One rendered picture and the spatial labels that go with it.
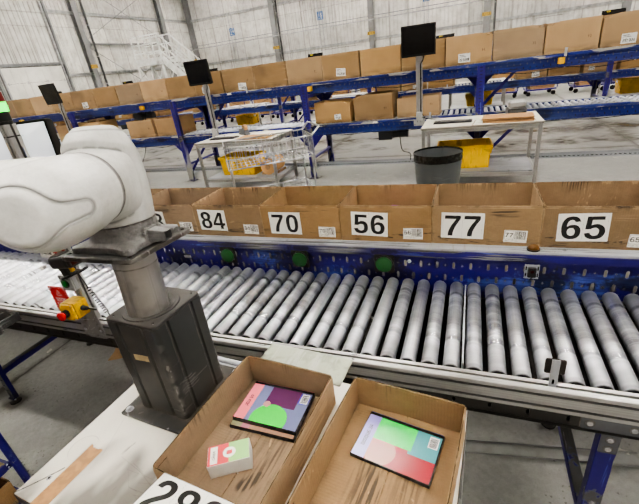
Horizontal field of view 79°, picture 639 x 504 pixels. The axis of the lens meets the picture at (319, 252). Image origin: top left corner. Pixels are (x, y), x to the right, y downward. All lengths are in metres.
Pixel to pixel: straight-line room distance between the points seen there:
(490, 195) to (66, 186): 1.60
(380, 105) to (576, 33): 2.43
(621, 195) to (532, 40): 4.27
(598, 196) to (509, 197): 0.33
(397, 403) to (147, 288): 0.70
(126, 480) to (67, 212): 0.69
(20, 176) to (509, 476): 1.90
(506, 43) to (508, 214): 4.56
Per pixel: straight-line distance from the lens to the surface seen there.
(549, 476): 2.03
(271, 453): 1.08
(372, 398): 1.11
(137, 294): 1.07
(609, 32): 6.20
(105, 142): 0.96
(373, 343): 1.34
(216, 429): 1.18
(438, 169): 4.20
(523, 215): 1.62
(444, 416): 1.07
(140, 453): 1.23
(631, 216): 1.69
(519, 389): 1.26
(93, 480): 1.24
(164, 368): 1.12
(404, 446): 1.04
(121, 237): 0.99
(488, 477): 1.97
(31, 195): 0.76
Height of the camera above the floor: 1.60
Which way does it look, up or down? 26 degrees down
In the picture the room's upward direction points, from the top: 8 degrees counter-clockwise
